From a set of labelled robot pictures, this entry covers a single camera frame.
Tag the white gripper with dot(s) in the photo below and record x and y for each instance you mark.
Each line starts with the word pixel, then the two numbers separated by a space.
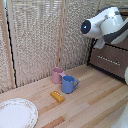
pixel 99 43

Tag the grey cabinet door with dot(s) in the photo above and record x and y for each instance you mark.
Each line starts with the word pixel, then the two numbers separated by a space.
pixel 122 45

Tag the blue mug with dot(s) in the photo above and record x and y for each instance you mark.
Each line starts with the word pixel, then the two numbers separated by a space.
pixel 67 85

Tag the white black Franka robot arm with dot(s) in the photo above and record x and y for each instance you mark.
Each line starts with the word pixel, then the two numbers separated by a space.
pixel 103 23

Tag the brown lower drawer front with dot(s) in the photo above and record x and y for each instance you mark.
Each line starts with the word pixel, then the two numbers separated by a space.
pixel 116 68

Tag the black framed drawer cabinet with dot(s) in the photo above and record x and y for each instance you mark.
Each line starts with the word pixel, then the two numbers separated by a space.
pixel 110 72

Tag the pink mug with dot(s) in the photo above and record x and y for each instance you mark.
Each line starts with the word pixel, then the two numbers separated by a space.
pixel 56 76

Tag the yellow rectangular block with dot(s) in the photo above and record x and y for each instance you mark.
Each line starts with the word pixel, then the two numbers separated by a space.
pixel 57 96

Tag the grey white rounded object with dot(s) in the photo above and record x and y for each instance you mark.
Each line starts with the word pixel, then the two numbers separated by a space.
pixel 121 120

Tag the white patterned plate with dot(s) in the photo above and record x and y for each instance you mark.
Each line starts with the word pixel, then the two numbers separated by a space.
pixel 16 115

